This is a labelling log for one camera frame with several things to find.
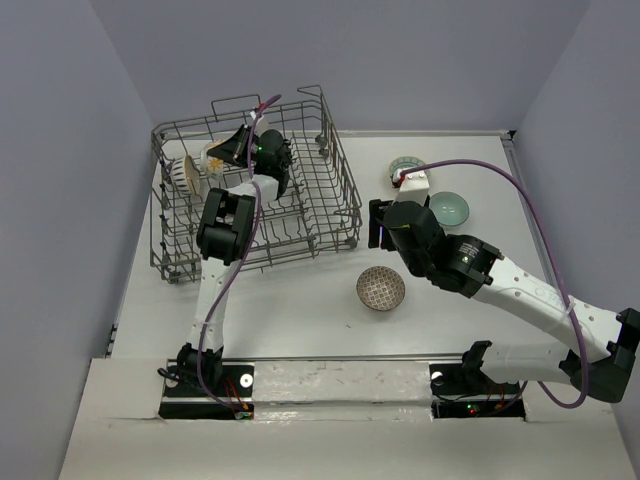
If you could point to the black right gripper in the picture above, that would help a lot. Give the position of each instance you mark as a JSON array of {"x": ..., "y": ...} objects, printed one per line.
[{"x": 377, "y": 208}]

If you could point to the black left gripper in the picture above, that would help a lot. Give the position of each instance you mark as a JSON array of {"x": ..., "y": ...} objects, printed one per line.
[{"x": 232, "y": 151}]

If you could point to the orange flower bowl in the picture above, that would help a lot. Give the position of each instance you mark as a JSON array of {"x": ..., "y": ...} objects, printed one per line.
[{"x": 212, "y": 160}]

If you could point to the brown patterned bowl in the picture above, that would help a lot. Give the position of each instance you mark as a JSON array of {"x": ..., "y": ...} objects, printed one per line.
[{"x": 380, "y": 288}]

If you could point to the teal yellow sun bowl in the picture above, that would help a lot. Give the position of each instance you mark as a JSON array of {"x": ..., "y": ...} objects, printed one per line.
[{"x": 398, "y": 165}]

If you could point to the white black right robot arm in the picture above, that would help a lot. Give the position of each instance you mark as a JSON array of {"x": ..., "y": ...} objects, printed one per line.
[{"x": 591, "y": 349}]

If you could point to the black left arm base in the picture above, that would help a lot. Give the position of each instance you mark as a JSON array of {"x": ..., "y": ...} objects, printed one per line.
[{"x": 183, "y": 398}]

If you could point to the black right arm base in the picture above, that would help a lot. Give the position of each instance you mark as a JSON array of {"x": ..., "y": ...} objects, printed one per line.
[{"x": 456, "y": 396}]

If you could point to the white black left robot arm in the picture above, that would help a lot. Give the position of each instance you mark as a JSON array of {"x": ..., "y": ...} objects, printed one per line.
[{"x": 225, "y": 234}]

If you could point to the plain teal bowl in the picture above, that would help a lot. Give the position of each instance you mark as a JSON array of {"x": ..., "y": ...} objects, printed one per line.
[{"x": 449, "y": 208}]

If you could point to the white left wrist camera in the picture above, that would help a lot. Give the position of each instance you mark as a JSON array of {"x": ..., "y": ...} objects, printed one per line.
[{"x": 260, "y": 122}]

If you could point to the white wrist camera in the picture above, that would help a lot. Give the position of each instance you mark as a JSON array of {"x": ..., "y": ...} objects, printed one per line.
[
  {"x": 260, "y": 122},
  {"x": 412, "y": 187}
]

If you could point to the grey wire dish rack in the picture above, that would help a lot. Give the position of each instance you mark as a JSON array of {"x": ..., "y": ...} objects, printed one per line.
[{"x": 319, "y": 212}]

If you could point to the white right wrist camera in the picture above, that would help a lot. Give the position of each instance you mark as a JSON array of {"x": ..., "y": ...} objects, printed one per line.
[{"x": 412, "y": 187}]

